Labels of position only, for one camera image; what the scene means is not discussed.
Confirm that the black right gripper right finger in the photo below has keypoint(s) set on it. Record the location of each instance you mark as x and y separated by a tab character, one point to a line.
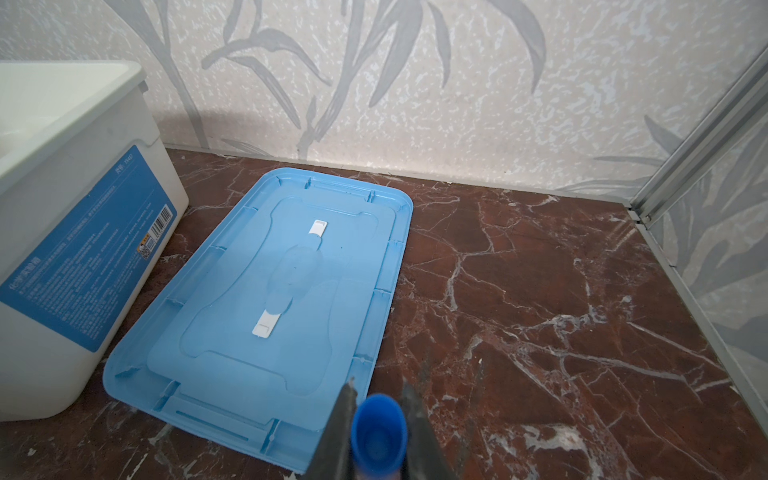
424	458

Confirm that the white plastic storage bin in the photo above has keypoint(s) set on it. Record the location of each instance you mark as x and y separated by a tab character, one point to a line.
89	200

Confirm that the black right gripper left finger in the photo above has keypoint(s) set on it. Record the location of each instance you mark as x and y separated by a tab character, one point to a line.
332	459

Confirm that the light blue bin lid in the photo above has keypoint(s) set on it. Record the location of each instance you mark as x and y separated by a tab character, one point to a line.
286	301

